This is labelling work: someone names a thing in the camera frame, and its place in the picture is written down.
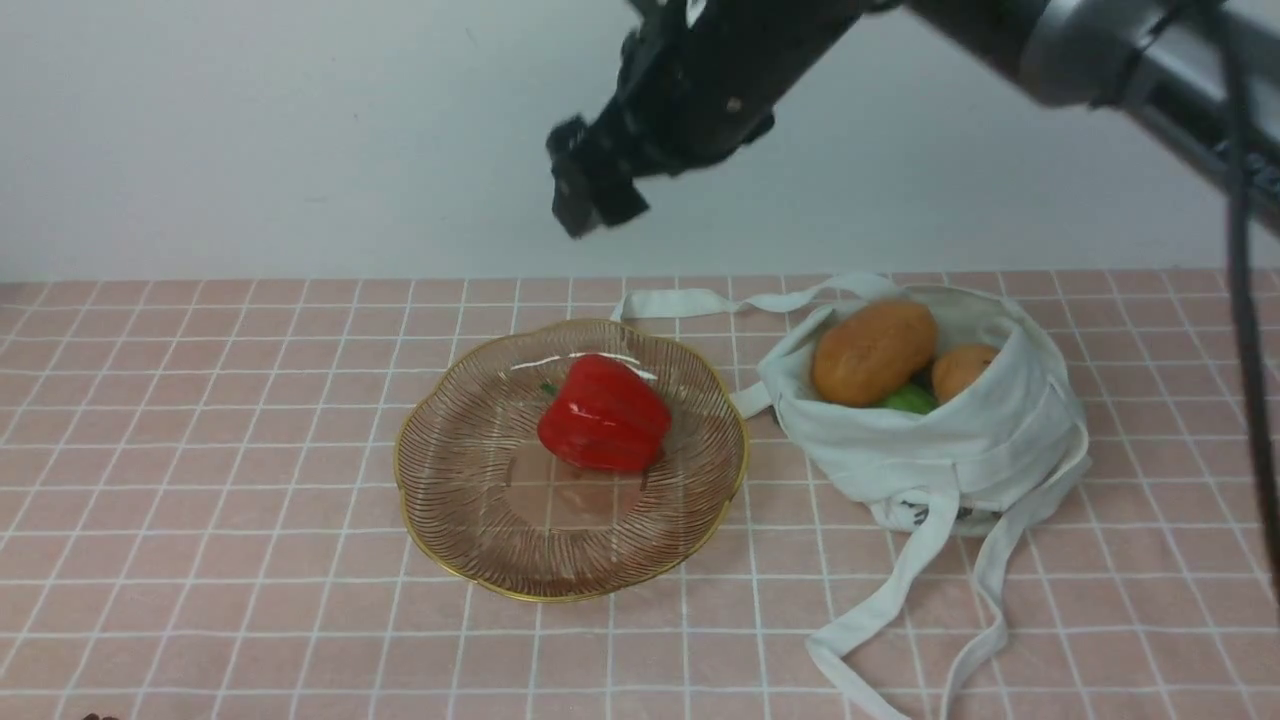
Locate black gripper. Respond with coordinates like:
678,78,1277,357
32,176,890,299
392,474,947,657
547,1,881,240

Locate clear ribbed gold-rimmed bowl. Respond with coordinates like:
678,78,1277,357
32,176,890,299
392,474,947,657
394,319,749,602

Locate white cloth bag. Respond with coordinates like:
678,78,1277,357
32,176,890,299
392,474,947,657
612,273,1091,719

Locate black cable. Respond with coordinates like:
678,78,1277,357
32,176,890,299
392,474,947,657
1196,0,1280,601

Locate large brown potato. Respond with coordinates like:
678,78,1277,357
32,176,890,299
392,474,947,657
812,300,940,407

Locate red bell pepper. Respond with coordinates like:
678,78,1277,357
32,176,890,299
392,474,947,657
538,354,672,474

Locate small brown potato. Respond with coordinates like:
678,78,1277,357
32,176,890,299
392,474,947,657
931,343,1000,404

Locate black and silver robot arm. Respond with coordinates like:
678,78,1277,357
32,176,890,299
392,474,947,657
547,1,1277,238

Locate green vegetable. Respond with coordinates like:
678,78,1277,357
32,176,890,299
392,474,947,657
876,383,940,415

